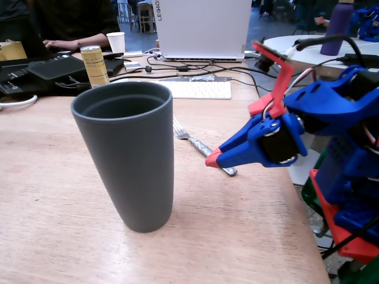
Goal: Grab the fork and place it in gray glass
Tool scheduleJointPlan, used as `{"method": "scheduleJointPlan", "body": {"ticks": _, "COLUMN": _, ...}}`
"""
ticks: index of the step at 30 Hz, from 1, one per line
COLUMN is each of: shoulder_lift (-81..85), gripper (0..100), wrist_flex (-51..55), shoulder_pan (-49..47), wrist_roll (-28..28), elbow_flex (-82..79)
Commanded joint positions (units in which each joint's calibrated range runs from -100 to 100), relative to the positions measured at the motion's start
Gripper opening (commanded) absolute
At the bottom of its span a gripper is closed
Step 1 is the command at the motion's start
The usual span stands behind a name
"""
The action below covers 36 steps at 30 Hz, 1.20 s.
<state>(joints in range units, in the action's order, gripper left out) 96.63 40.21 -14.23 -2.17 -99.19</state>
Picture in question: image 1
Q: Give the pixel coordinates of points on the white Legion laptop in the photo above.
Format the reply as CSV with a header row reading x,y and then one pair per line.
x,y
204,26

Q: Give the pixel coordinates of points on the red robot base plate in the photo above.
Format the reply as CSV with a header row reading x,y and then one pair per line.
x,y
355,248

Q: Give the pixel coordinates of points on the bystander hand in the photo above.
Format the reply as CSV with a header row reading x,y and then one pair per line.
x,y
54,45

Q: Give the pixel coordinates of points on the white paper cup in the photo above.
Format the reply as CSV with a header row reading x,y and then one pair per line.
x,y
116,43

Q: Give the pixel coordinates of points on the person in dark shirt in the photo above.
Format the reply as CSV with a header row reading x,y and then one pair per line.
x,y
74,17

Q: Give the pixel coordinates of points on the black open laptop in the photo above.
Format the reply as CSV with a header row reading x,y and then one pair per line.
x,y
20,38

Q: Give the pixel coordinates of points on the red camera mount bracket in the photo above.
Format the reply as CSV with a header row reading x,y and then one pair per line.
x,y
284,77

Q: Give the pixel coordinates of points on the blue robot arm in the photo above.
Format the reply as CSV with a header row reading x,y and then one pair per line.
x,y
325,103

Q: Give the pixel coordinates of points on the black phone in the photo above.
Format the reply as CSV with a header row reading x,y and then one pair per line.
x,y
114,55

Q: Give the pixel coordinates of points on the purple bottle wooden cap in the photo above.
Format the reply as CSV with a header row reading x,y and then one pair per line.
x,y
336,29

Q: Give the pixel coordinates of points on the blue background robot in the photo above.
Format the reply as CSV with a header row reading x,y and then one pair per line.
x,y
365,25

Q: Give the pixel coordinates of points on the black rectangular box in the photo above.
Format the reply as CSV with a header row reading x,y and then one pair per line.
x,y
114,66

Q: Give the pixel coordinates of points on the wooden chair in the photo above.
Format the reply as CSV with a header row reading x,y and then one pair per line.
x,y
146,17

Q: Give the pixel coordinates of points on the yellow drink can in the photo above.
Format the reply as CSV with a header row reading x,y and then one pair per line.
x,y
94,68

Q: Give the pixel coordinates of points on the black device with buttons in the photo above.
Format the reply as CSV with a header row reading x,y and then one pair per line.
x,y
14,83

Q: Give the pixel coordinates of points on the bare person forearm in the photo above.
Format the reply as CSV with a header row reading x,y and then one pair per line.
x,y
86,41

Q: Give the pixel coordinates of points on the blue gripper black motor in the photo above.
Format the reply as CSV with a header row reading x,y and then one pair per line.
x,y
273,145

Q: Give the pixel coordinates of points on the black power adapter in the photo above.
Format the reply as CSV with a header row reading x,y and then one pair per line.
x,y
367,59

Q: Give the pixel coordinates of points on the tall gray plastic cup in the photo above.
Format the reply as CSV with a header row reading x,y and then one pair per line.
x,y
124,165

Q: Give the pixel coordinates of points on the white keyboard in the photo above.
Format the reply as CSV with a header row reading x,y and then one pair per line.
x,y
201,90

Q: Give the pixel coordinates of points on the white round table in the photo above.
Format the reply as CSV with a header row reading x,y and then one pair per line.
x,y
311,59

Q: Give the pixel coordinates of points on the white flat adapter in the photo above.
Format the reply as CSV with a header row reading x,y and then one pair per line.
x,y
132,54

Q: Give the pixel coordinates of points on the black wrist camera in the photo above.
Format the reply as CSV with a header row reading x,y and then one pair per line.
x,y
263,63

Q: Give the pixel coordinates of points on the yellow cardboard box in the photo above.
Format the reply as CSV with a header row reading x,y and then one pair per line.
x,y
12,51

